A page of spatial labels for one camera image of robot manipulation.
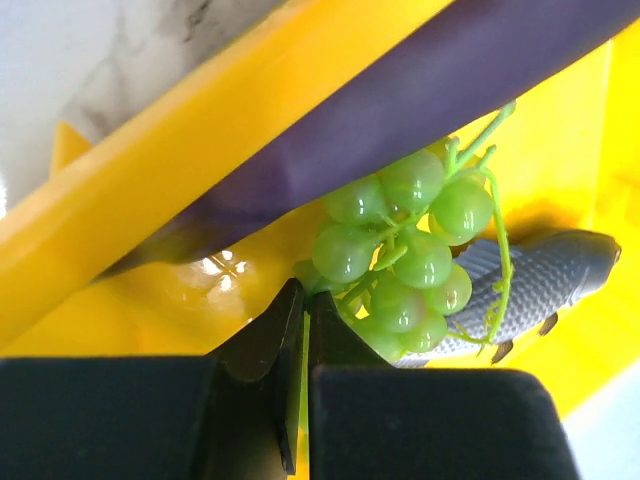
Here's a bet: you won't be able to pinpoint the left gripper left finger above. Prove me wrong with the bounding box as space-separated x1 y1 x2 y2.
1 279 304 479

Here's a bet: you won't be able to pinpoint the yellow plastic tray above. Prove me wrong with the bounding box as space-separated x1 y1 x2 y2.
1 1 639 414

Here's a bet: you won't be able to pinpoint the green grapes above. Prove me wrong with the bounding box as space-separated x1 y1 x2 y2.
294 103 516 362

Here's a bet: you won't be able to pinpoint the purple eggplant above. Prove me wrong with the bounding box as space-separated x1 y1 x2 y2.
106 1 639 276

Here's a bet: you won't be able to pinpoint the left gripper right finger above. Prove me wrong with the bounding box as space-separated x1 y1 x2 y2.
308 293 578 479

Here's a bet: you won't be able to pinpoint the grey fish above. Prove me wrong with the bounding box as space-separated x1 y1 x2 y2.
392 228 624 370

